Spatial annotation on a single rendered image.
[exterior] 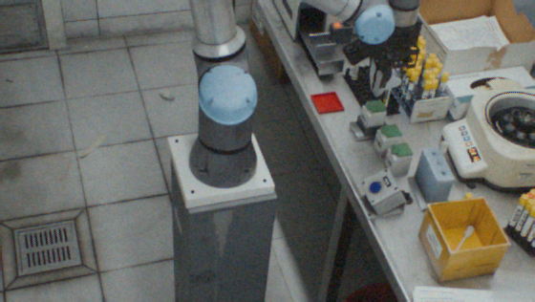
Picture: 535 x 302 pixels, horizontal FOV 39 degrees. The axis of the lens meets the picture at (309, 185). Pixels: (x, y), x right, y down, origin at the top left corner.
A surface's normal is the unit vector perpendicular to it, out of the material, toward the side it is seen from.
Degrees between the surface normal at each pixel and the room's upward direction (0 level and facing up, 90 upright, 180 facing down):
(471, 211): 90
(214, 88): 7
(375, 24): 90
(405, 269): 0
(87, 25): 90
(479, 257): 90
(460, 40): 1
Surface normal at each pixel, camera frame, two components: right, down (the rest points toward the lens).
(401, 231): 0.11, -0.68
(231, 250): 0.32, 0.71
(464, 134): -0.32, -0.59
